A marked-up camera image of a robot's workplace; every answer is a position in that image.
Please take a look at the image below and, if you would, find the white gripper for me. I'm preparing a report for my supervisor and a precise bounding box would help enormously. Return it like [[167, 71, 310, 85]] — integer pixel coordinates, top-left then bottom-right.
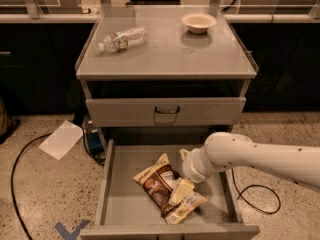
[[169, 147, 221, 206]]

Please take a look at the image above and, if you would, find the brown chip bag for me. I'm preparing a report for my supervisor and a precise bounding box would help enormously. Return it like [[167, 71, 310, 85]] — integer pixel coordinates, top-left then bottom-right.
[[133, 153, 207, 224]]

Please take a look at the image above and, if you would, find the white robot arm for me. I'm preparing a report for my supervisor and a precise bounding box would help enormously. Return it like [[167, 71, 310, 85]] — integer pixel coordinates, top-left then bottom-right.
[[180, 132, 320, 191]]

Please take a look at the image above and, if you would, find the closed grey top drawer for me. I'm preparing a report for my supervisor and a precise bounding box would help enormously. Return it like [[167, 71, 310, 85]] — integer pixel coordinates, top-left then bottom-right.
[[86, 97, 246, 127]]

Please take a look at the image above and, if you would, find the grey drawer cabinet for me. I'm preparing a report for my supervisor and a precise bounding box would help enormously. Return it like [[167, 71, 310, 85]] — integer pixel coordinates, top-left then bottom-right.
[[76, 5, 257, 145]]

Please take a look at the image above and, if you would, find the blue power box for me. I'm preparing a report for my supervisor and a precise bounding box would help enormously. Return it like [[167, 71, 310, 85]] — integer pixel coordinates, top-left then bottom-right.
[[85, 131, 103, 154]]

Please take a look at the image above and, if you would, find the white paper sheet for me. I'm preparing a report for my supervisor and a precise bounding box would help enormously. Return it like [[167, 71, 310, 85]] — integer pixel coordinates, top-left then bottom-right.
[[39, 121, 83, 160]]

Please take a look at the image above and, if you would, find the blue tape floor mark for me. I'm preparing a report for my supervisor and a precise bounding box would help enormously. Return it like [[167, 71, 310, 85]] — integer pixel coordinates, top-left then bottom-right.
[[54, 219, 91, 240]]

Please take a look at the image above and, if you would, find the clear plastic water bottle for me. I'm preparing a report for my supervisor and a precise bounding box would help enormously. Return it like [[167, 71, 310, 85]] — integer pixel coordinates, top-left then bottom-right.
[[98, 25, 148, 53]]

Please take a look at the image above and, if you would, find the beige paper bowl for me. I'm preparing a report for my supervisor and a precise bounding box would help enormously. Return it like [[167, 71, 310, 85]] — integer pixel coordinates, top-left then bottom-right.
[[182, 13, 217, 34]]

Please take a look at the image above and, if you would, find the black floor cable right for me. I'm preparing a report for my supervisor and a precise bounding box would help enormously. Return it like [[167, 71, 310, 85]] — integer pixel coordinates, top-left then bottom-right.
[[230, 168, 282, 216]]

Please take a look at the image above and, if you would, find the black floor cable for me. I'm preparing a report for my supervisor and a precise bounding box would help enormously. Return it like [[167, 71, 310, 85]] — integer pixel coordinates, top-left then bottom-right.
[[10, 132, 53, 240], [230, 168, 282, 216]]

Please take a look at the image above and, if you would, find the black floor cable left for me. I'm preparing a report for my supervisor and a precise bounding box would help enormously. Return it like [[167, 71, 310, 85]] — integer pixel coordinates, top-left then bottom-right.
[[10, 132, 53, 240]]

